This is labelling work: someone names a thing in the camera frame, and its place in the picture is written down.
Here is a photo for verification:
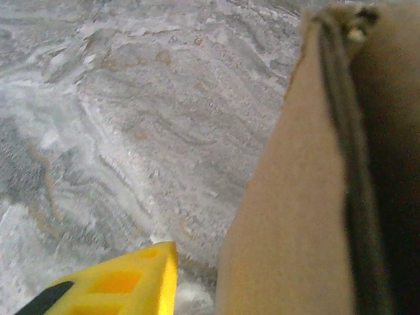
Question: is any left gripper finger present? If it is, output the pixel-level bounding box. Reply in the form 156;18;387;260
12;241;180;315

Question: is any brown cardboard box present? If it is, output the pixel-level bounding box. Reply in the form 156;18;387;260
215;0;420;315

